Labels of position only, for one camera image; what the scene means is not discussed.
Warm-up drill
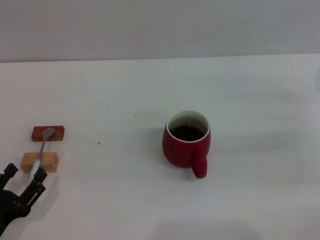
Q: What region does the metal spoon with pale-blue handle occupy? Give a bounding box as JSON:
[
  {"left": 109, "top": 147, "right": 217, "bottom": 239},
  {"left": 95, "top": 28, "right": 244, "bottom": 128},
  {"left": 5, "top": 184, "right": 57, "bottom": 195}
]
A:
[{"left": 26, "top": 127, "right": 56, "bottom": 187}]

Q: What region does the red ceramic mug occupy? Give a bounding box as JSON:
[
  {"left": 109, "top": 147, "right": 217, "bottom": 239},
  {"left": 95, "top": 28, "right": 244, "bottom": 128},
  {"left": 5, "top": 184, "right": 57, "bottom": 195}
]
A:
[{"left": 161, "top": 109, "right": 212, "bottom": 180}]

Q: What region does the dark reddish wooden block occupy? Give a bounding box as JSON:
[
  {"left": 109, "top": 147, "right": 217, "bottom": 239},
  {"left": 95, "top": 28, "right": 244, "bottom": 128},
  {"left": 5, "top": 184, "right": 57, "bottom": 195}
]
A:
[{"left": 31, "top": 125, "right": 66, "bottom": 143}]

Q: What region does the dark coffee liquid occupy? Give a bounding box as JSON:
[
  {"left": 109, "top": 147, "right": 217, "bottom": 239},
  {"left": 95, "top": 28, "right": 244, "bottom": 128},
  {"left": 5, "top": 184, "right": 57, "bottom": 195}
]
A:
[{"left": 169, "top": 124, "right": 206, "bottom": 142}]

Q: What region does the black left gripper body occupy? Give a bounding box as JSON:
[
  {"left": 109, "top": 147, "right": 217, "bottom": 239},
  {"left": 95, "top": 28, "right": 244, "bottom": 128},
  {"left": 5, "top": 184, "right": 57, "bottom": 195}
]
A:
[{"left": 0, "top": 188, "right": 29, "bottom": 228}]

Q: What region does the light wooden block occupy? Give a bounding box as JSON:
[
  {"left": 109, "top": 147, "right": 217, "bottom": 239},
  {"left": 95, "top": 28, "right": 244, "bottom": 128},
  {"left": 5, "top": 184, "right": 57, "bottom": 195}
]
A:
[{"left": 20, "top": 151, "right": 61, "bottom": 174}]

